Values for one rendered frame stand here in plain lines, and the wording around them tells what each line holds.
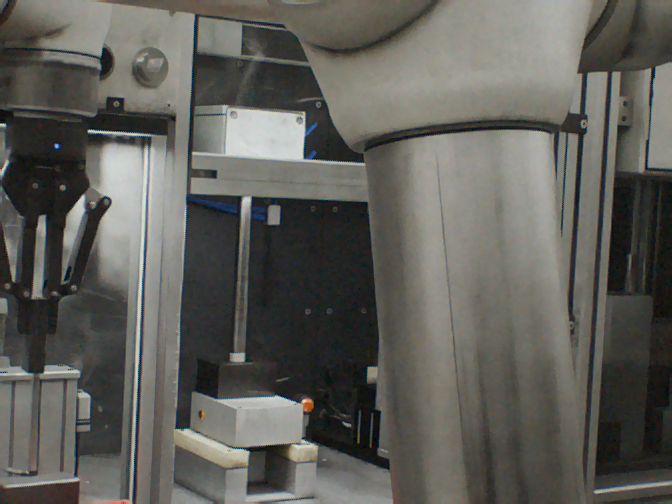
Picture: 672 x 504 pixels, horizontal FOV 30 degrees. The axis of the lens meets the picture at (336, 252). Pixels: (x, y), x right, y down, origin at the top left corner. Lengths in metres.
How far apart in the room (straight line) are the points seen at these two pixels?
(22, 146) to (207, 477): 0.58
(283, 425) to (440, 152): 1.00
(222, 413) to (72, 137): 0.53
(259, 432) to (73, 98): 0.58
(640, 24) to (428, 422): 0.28
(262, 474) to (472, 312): 1.07
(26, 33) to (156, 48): 0.22
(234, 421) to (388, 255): 0.94
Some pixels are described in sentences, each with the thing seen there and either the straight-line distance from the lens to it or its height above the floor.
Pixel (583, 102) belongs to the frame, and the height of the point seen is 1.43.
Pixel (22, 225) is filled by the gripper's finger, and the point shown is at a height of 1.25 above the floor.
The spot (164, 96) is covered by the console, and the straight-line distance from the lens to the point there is 1.34.
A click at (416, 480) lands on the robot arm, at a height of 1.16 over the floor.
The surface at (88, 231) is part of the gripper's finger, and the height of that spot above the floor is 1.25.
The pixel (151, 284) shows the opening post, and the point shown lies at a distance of 1.35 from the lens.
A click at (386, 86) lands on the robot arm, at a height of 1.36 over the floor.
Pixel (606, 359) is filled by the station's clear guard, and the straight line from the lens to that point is 1.78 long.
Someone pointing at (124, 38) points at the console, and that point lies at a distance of 1.32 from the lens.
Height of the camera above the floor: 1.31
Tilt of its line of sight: 3 degrees down
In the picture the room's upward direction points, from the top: 3 degrees clockwise
